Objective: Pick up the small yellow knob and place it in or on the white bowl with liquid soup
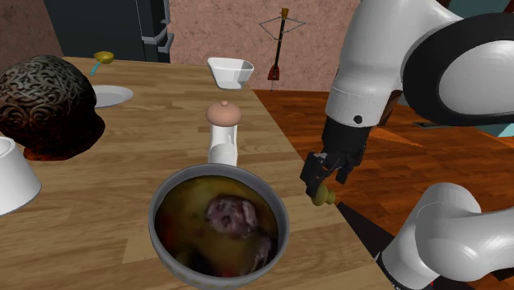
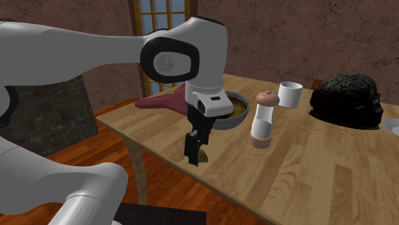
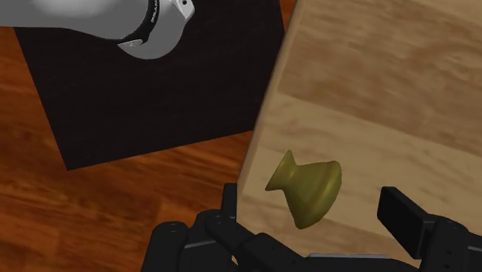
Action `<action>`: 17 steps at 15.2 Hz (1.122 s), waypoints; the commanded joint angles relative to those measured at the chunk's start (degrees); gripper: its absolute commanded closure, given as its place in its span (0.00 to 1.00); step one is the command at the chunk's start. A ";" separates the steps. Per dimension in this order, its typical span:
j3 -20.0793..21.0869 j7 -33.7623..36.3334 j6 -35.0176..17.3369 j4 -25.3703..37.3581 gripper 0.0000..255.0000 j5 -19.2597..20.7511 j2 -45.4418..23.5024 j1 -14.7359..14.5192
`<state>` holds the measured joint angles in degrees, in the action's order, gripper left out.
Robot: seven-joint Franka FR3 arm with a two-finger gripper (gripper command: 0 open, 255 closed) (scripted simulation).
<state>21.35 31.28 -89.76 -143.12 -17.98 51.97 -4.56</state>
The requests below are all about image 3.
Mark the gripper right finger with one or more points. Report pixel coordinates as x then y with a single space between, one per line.
425 226

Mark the olive green vase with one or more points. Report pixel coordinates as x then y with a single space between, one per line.
310 192

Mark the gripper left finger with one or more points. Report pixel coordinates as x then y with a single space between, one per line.
229 233

